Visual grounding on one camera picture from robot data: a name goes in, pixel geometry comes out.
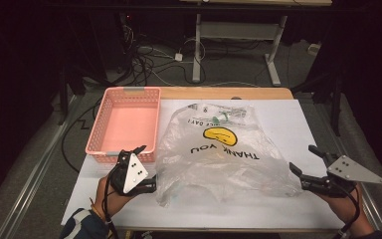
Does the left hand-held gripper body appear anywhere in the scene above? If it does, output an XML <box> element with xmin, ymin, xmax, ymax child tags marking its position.
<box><xmin>108</xmin><ymin>148</ymin><xmax>157</xmax><ymax>197</ymax></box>

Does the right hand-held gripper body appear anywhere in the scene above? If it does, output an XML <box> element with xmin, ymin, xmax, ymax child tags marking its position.
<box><xmin>299</xmin><ymin>152</ymin><xmax>382</xmax><ymax>199</ymax></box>

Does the clear plastic smiley bag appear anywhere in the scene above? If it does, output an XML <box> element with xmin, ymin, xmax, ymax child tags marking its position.
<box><xmin>154</xmin><ymin>102</ymin><xmax>303</xmax><ymax>208</ymax></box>

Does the person's right hand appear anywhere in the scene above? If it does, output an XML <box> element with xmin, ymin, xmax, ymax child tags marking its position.
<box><xmin>313</xmin><ymin>184</ymin><xmax>376</xmax><ymax>237</ymax></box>

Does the person's left hand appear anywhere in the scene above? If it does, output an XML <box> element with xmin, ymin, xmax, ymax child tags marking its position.
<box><xmin>94</xmin><ymin>172</ymin><xmax>137</xmax><ymax>219</ymax></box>

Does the pink plastic basket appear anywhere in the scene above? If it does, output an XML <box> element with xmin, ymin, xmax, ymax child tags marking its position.
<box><xmin>85</xmin><ymin>86</ymin><xmax>162</xmax><ymax>164</ymax></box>

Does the black metal stand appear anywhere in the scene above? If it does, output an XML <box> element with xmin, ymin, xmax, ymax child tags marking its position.
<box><xmin>291</xmin><ymin>74</ymin><xmax>343</xmax><ymax>137</ymax></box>

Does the metal floor rail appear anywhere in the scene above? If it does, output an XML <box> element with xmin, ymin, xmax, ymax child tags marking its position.
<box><xmin>297</xmin><ymin>94</ymin><xmax>382</xmax><ymax>233</ymax></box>
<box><xmin>0</xmin><ymin>94</ymin><xmax>79</xmax><ymax>239</ymax></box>

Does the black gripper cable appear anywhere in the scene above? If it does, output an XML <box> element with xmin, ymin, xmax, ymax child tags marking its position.
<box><xmin>100</xmin><ymin>164</ymin><xmax>121</xmax><ymax>239</ymax></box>
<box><xmin>331</xmin><ymin>184</ymin><xmax>362</xmax><ymax>239</ymax></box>

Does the black floor cable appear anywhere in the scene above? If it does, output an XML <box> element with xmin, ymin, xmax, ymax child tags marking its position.
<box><xmin>60</xmin><ymin>98</ymin><xmax>104</xmax><ymax>174</ymax></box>

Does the tangle of floor cables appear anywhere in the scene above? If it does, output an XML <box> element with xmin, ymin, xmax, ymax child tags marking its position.
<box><xmin>118</xmin><ymin>13</ymin><xmax>210</xmax><ymax>88</ymax></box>

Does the white desk frame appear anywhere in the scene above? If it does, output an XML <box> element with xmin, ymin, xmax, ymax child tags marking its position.
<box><xmin>191</xmin><ymin>12</ymin><xmax>288</xmax><ymax>88</ymax></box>

